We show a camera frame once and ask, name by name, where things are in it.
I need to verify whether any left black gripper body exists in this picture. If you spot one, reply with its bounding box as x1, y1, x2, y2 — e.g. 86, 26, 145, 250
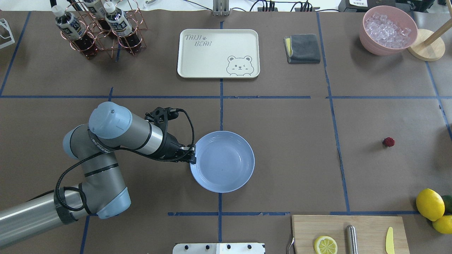
155, 132, 188, 162

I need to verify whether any blue plate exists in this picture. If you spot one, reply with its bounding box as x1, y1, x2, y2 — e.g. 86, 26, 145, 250
190, 131, 255, 193

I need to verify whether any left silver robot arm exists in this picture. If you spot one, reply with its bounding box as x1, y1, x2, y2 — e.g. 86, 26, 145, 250
0, 102, 196, 248

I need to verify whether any red strawberry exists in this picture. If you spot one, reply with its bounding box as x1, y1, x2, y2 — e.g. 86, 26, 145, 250
382, 137, 395, 147

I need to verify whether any cream bear tray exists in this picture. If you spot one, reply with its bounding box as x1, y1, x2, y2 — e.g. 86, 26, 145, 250
177, 29, 260, 79

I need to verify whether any dark drink bottle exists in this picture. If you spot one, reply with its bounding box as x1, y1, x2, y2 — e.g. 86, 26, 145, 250
103, 1, 142, 54
51, 5, 97, 58
83, 0, 111, 31

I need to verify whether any grey folded cloth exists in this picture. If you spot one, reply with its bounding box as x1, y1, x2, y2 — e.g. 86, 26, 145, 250
284, 34, 321, 64

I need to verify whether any lemon half slice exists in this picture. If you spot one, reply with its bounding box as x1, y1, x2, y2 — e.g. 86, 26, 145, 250
313, 235, 338, 254

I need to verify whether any steel rod black tip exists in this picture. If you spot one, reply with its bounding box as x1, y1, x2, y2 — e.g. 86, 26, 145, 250
346, 225, 358, 254

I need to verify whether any wooden cutting board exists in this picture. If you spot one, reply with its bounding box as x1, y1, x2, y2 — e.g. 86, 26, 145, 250
288, 215, 411, 254

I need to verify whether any yellow plastic knife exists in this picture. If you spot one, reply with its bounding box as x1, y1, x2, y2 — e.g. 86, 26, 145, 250
385, 226, 394, 254

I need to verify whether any pink bowl of ice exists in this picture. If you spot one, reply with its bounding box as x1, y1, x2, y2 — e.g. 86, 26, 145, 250
359, 5, 418, 56

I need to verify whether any yellow lemon round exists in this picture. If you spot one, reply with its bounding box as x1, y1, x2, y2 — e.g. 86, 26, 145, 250
416, 188, 445, 222

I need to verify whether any wooden round stand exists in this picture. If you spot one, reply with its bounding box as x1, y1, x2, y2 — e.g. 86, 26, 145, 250
408, 19, 452, 61

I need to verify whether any green avocado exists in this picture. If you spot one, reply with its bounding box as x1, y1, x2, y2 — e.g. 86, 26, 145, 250
441, 195, 452, 215

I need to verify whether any yellow lemon oblong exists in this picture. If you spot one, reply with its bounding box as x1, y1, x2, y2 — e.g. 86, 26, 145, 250
432, 215, 452, 234

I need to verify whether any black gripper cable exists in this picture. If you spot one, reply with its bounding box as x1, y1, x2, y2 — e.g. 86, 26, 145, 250
55, 109, 196, 212

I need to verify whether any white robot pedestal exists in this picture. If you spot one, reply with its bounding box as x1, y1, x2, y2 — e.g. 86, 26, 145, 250
172, 242, 266, 254

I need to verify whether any aluminium frame post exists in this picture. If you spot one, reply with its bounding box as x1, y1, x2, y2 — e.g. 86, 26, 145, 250
213, 0, 230, 16

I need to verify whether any copper wire bottle rack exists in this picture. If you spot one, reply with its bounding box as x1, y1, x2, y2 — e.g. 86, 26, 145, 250
61, 0, 148, 59

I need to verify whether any white wire cup rack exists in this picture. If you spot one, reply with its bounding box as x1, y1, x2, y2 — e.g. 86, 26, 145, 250
0, 19, 16, 49

